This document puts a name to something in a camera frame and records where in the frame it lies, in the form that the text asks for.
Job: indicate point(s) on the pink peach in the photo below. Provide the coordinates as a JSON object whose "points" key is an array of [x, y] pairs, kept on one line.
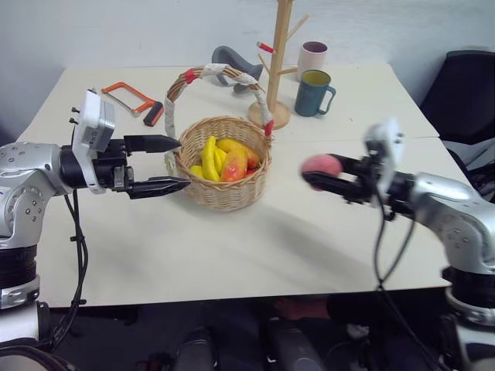
{"points": [[321, 164]]}

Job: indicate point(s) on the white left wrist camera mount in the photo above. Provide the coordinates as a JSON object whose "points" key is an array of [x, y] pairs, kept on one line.
{"points": [[89, 116]]}

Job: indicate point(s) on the small yellow lemon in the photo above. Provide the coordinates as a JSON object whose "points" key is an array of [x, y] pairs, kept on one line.
{"points": [[196, 171]]}

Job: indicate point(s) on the black chair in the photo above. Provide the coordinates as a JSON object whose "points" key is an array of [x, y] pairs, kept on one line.
{"points": [[460, 96]]}

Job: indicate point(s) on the white robot body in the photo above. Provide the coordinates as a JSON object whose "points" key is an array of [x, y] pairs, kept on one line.
{"points": [[17, 322]]}

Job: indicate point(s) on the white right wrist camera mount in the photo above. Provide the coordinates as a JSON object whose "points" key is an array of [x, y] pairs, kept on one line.
{"points": [[386, 135]]}

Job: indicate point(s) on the wooden mug tree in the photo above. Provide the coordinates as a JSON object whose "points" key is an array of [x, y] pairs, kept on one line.
{"points": [[278, 58]]}

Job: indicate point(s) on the reddish brown object under table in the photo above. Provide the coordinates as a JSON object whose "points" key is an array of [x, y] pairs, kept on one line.
{"points": [[299, 307]]}

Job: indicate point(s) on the teal mug yellow inside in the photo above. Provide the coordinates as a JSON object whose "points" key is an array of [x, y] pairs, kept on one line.
{"points": [[311, 96]]}

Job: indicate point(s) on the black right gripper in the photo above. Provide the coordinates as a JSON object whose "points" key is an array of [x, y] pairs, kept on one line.
{"points": [[367, 185]]}

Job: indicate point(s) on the yellow banana bunch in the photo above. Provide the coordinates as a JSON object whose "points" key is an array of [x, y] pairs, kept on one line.
{"points": [[210, 160]]}

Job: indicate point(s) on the red tape wrap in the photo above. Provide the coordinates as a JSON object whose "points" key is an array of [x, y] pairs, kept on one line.
{"points": [[265, 47]]}

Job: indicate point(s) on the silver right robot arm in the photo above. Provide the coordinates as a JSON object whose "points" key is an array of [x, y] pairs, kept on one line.
{"points": [[444, 208]]}

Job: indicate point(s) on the pink mug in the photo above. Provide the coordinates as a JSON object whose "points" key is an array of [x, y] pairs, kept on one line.
{"points": [[311, 60]]}

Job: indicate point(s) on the yellow red mango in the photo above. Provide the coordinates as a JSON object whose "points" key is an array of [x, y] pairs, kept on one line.
{"points": [[234, 168], [239, 148]]}

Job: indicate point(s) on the grey curved stand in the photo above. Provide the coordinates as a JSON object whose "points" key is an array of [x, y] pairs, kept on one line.
{"points": [[236, 62]]}

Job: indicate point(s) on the orange hacksaw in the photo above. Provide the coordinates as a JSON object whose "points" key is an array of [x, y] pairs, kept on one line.
{"points": [[133, 100]]}

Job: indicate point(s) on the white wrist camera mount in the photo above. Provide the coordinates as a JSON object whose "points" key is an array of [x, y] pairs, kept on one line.
{"points": [[386, 135], [89, 116]]}

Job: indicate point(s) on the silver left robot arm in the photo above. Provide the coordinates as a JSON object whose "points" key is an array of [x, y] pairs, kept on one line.
{"points": [[27, 174]]}

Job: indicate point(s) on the dark rounded shape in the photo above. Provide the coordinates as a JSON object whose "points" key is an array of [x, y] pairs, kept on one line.
{"points": [[195, 349]]}

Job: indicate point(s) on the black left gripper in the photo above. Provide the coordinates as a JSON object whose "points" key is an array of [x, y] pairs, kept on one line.
{"points": [[114, 166]]}

